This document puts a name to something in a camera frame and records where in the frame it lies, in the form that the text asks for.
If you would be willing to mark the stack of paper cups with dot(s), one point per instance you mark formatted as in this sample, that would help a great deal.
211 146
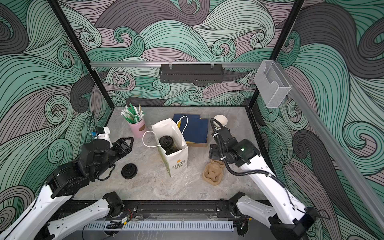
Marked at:
220 121

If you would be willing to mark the clear acrylic wall holder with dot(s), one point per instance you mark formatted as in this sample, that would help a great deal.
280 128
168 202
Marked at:
273 83

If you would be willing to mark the pink straw holder cup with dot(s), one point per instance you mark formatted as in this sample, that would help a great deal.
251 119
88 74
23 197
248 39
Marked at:
138 129

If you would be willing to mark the black coffee cup lid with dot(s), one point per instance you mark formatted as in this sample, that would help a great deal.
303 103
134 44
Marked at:
129 171

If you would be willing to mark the grey aluminium rail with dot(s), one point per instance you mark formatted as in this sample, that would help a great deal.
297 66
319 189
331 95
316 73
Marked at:
139 64

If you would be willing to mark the dark blue napkin stack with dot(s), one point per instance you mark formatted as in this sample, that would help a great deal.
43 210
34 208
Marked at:
193 128

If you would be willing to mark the black enclosure corner post left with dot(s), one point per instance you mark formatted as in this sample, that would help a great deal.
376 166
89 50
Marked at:
55 6

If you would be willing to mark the white paper takeout bag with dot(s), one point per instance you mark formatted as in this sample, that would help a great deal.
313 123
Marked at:
177 161

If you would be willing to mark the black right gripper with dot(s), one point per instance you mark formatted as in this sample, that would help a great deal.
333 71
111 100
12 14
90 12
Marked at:
214 151

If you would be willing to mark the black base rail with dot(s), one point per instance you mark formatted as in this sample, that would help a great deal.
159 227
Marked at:
223 208

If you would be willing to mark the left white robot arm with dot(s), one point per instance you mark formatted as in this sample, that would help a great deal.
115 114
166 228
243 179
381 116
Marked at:
62 184

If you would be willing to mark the brown pulp cup carrier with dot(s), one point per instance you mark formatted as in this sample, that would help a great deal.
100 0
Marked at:
213 172

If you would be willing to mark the black enclosure corner post right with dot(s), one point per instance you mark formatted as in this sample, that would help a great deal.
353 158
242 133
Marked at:
286 30

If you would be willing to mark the black wall-mounted tray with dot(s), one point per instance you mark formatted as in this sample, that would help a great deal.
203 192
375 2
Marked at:
191 74

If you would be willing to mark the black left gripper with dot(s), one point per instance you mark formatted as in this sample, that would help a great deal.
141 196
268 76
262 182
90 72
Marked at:
122 145

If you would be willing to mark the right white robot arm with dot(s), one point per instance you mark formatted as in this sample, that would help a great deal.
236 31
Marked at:
285 216

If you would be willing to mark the bundle of wrapped straws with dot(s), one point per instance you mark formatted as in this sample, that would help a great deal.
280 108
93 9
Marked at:
132 114

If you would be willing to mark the black enclosure corner post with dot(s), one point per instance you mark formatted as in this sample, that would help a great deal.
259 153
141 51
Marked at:
286 30
55 6

